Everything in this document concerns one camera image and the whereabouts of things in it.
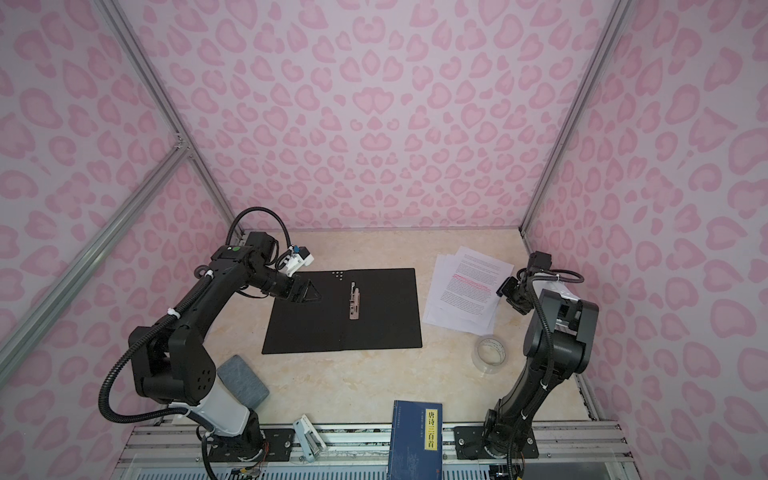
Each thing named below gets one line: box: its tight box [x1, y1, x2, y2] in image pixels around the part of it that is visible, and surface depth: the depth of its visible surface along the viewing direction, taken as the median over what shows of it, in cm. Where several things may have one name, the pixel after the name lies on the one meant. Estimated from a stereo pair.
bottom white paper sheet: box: [425, 254, 448, 304], surface depth 106 cm
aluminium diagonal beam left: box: [0, 136, 191, 380], surface depth 70 cm
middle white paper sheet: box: [427, 254, 466, 310], surface depth 106 cm
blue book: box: [388, 400, 443, 480], surface depth 74 cm
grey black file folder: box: [262, 268, 423, 355], surface depth 97 cm
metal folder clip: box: [349, 281, 361, 320], surface depth 100 cm
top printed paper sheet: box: [438, 246, 515, 319], surface depth 106 cm
